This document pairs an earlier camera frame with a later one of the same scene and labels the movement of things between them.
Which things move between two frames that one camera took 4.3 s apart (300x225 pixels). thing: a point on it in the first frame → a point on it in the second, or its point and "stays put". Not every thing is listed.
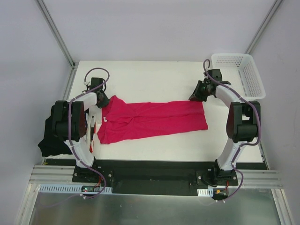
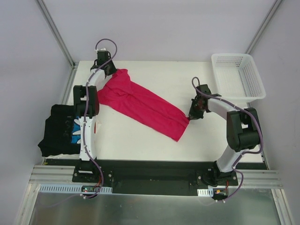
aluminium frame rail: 54,175 stays put
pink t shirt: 121,121 → 121,91
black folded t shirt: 50,145 stays put
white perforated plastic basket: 240,70 stays put
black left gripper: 103,101 → 110,69
